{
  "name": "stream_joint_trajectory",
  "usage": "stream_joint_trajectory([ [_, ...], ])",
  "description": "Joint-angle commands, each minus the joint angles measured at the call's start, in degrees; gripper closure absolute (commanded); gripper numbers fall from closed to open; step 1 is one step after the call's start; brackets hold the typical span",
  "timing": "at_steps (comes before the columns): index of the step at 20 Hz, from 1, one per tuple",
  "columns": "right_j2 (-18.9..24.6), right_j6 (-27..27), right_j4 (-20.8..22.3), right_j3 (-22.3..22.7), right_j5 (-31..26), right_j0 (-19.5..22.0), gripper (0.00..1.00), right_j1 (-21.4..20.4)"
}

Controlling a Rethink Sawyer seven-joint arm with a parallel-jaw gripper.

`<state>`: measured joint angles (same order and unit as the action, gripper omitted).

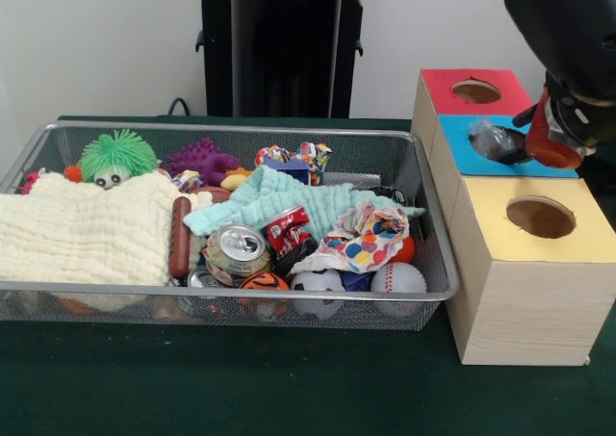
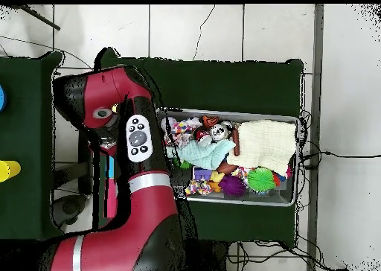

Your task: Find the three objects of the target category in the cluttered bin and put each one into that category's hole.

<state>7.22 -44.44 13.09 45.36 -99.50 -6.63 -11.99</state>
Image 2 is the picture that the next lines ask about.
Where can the blue toy block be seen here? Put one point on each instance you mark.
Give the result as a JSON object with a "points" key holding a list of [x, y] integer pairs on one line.
{"points": [[202, 173]]}

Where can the crushed red cola can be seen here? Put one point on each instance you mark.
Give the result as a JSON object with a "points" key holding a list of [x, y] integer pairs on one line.
{"points": [[202, 135]]}

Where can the shallow mesh bin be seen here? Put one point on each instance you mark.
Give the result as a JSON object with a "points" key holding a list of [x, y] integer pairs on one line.
{"points": [[268, 197]]}

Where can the blue disc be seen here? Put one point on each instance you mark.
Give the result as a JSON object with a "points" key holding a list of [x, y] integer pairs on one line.
{"points": [[2, 98]]}

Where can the orange tiger-striped ball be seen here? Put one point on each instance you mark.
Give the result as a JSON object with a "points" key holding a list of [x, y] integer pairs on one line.
{"points": [[210, 120]]}

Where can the small bright green toy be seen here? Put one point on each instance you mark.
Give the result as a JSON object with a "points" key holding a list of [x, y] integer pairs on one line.
{"points": [[185, 164]]}

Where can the grey round base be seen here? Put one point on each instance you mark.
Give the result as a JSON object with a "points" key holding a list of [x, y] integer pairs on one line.
{"points": [[70, 208]]}

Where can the dark green side table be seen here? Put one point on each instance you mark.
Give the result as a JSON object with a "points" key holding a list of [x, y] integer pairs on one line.
{"points": [[20, 134]]}

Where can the mint green cloth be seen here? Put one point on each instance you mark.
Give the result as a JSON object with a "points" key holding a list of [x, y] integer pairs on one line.
{"points": [[205, 155]]}

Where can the wooden box with three holes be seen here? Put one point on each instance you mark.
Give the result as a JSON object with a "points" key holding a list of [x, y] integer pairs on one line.
{"points": [[111, 199]]}

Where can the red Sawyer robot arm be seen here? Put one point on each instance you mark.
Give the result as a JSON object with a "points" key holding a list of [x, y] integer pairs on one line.
{"points": [[134, 223]]}

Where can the white baseball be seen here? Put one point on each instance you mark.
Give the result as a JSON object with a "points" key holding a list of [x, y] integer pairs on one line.
{"points": [[165, 123]]}

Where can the green spiky puffer toy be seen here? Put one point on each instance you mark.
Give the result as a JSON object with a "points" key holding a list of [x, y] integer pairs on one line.
{"points": [[262, 179]]}

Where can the cream knitted cloth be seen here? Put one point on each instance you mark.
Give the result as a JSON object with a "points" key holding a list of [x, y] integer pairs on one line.
{"points": [[265, 143]]}

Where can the small soccer ball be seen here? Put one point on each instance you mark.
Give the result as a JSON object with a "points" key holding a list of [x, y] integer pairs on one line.
{"points": [[195, 121]]}

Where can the yellow cylinder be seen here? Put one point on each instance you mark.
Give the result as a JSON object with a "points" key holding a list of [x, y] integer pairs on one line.
{"points": [[9, 169]]}

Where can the yellow rubber duck toy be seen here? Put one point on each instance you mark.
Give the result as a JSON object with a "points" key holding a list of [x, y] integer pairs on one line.
{"points": [[215, 180]]}

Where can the dark rod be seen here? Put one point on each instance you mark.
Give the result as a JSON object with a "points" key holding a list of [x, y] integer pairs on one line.
{"points": [[38, 16]]}

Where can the crumpled colourful dotted paper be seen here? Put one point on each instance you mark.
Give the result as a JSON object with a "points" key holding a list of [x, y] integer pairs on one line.
{"points": [[180, 131]]}

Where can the crushed beige drink can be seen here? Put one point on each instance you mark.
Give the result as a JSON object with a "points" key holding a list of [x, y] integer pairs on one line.
{"points": [[219, 131]]}

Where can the brown toy hot dog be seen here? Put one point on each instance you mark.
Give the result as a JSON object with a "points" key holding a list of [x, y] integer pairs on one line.
{"points": [[236, 144]]}

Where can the purple spiky toy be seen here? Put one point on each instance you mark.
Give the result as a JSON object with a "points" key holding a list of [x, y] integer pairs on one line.
{"points": [[232, 185]]}

